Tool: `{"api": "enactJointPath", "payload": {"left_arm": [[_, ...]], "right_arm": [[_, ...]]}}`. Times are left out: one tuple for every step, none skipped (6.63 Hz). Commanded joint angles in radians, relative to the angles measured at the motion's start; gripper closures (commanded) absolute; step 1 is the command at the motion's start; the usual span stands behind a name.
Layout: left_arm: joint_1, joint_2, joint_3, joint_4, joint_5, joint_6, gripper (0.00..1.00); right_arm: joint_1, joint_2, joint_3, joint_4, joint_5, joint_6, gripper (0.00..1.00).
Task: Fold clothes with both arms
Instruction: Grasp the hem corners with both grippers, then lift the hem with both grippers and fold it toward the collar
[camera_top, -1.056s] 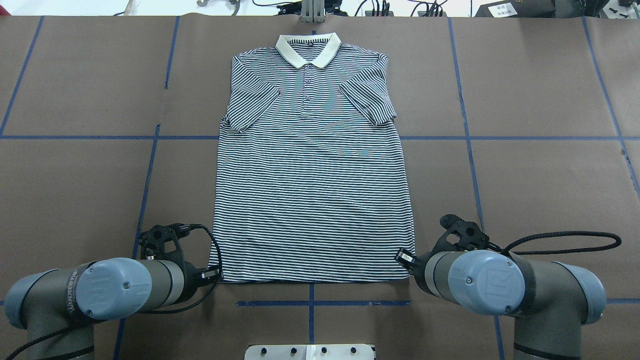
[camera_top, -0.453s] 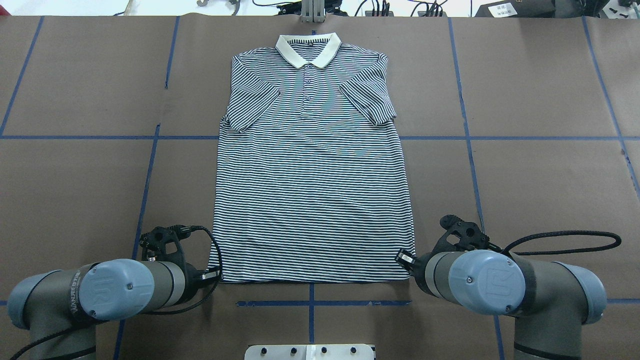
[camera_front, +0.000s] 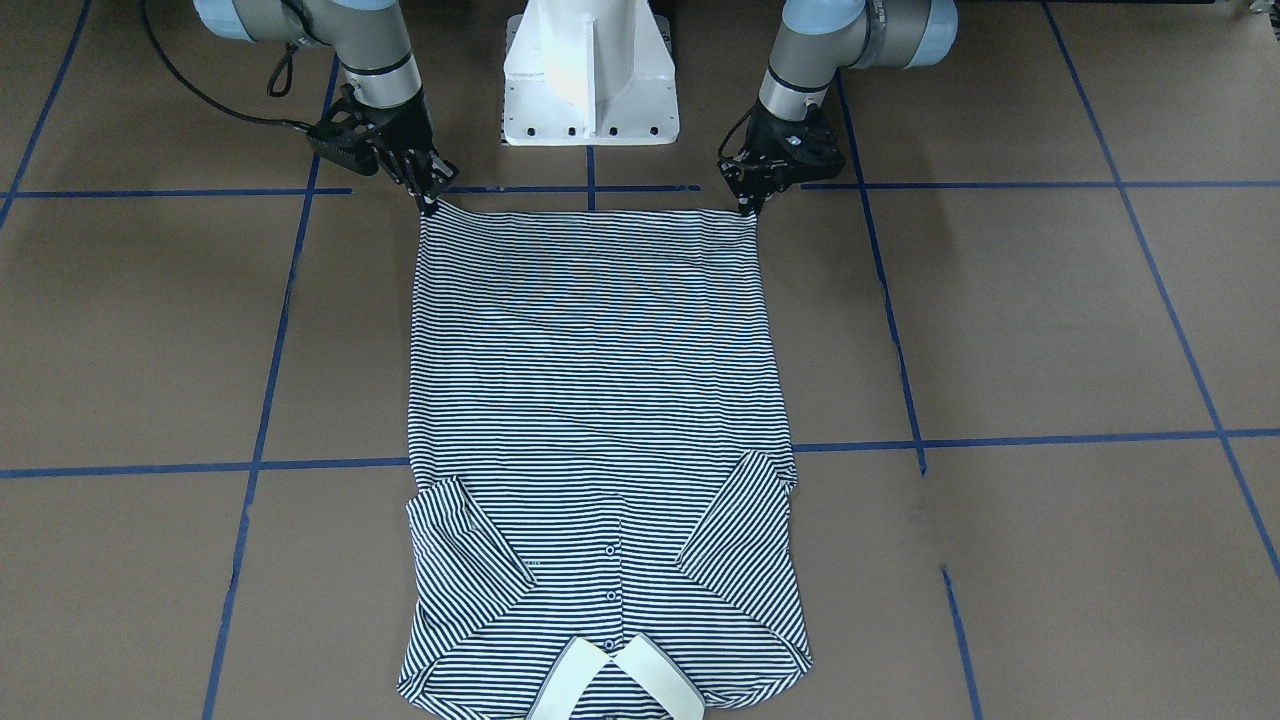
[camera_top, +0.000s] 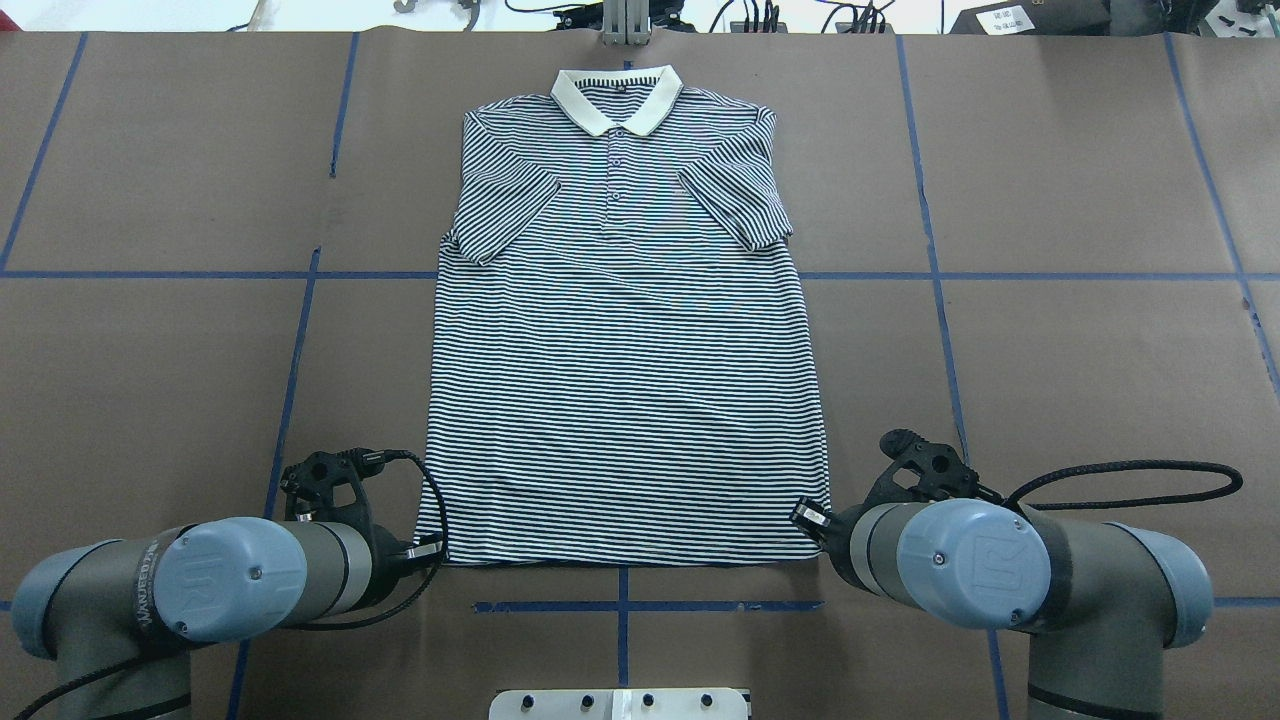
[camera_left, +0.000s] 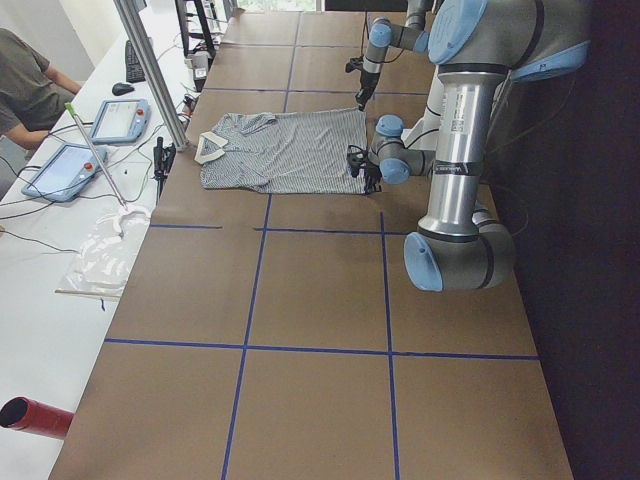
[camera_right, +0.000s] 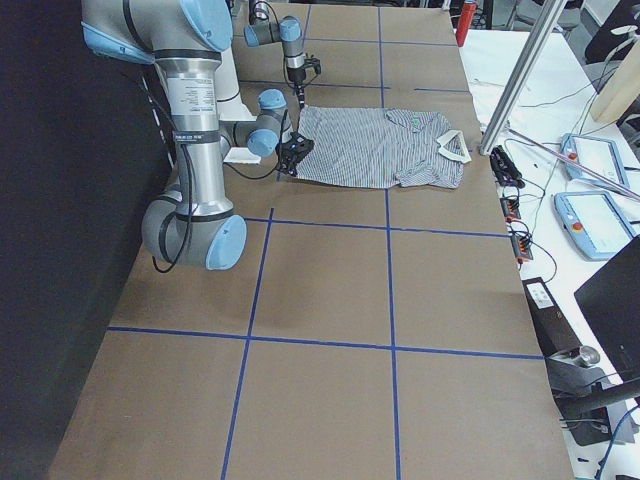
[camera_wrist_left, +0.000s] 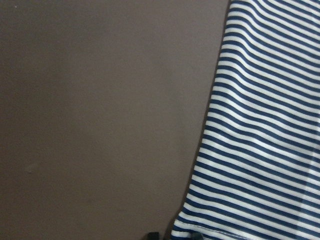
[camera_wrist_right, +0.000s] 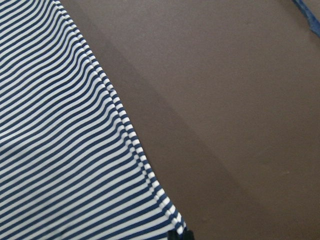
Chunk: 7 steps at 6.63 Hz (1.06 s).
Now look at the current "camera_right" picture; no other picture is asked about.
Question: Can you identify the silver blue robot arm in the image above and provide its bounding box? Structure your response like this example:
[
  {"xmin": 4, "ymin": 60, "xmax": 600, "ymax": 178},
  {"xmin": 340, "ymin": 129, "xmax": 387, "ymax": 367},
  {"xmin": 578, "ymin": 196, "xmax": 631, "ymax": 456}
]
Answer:
[
  {"xmin": 82, "ymin": 1, "xmax": 314, "ymax": 273},
  {"xmin": 244, "ymin": 1, "xmax": 310, "ymax": 109}
]

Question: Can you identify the teach pendant tablet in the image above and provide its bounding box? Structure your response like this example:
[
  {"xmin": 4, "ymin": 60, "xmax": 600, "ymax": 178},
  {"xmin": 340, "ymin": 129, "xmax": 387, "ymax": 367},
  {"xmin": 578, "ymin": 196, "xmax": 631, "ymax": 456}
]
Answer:
[
  {"xmin": 561, "ymin": 134, "xmax": 630, "ymax": 187},
  {"xmin": 553, "ymin": 190, "xmax": 636, "ymax": 261}
]

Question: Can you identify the red cylinder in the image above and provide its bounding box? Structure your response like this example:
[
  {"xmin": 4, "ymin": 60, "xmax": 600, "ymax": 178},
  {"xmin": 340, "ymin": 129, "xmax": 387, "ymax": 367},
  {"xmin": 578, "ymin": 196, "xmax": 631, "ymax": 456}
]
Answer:
[{"xmin": 455, "ymin": 0, "xmax": 477, "ymax": 47}]

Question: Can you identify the black box with white label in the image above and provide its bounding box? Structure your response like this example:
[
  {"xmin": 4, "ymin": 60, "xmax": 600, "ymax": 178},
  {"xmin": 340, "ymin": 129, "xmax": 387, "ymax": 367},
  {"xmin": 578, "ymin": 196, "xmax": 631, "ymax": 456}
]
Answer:
[{"xmin": 522, "ymin": 277, "xmax": 582, "ymax": 357}]

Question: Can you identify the black monitor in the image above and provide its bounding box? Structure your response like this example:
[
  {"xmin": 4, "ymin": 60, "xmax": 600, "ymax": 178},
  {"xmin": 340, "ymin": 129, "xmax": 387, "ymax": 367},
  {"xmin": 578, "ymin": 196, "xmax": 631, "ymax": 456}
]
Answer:
[{"xmin": 574, "ymin": 238, "xmax": 639, "ymax": 380}]

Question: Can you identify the teach pendant tablet near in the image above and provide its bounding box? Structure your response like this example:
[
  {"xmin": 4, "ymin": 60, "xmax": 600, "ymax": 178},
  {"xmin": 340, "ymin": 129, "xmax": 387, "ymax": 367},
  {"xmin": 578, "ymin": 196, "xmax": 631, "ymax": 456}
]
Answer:
[{"xmin": 553, "ymin": 190, "xmax": 636, "ymax": 261}]

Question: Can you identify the long pink white stick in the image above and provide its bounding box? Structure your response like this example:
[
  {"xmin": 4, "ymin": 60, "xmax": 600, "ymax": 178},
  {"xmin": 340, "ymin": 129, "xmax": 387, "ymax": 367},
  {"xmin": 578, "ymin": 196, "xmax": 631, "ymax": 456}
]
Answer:
[{"xmin": 507, "ymin": 128, "xmax": 640, "ymax": 202}]

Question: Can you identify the blue white striped polo shirt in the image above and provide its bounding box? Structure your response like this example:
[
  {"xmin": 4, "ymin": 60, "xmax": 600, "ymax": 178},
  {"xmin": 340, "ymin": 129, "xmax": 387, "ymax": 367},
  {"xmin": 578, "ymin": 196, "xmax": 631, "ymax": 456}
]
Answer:
[{"xmin": 296, "ymin": 106, "xmax": 471, "ymax": 189}]

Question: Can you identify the teach pendant tablet far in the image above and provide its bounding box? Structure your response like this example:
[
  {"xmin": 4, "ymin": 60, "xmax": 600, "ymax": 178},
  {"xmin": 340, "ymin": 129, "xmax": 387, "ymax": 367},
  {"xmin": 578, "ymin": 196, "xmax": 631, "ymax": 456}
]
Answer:
[{"xmin": 561, "ymin": 134, "xmax": 630, "ymax": 187}]

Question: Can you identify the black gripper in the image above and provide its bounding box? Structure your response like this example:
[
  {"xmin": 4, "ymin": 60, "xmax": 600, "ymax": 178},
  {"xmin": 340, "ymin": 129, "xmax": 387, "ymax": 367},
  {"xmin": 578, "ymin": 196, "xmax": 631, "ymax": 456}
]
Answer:
[
  {"xmin": 285, "ymin": 53, "xmax": 306, "ymax": 109},
  {"xmin": 277, "ymin": 134, "xmax": 315, "ymax": 175}
]

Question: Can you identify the aluminium frame post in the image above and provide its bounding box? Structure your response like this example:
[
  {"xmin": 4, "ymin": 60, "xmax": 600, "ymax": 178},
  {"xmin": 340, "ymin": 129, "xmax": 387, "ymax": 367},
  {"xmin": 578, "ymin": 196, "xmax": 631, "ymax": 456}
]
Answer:
[{"xmin": 479, "ymin": 0, "xmax": 566, "ymax": 155}]

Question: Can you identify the white mounting pedestal column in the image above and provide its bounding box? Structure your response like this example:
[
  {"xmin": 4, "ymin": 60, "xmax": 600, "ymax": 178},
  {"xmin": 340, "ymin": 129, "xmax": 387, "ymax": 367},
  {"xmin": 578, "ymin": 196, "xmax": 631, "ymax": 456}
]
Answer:
[{"xmin": 214, "ymin": 47, "xmax": 261, "ymax": 164}]

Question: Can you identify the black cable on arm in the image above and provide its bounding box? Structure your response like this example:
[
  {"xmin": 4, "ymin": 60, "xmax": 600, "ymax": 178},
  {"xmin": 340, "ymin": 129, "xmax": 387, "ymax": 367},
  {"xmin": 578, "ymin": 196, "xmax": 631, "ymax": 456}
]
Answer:
[{"xmin": 144, "ymin": 74, "xmax": 291, "ymax": 274}]

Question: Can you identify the black orange connector block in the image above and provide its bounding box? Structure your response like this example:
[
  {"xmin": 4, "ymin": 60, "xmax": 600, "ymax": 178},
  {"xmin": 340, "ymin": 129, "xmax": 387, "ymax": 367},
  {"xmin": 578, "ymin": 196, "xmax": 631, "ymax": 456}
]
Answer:
[{"xmin": 499, "ymin": 197, "xmax": 533, "ymax": 268}]

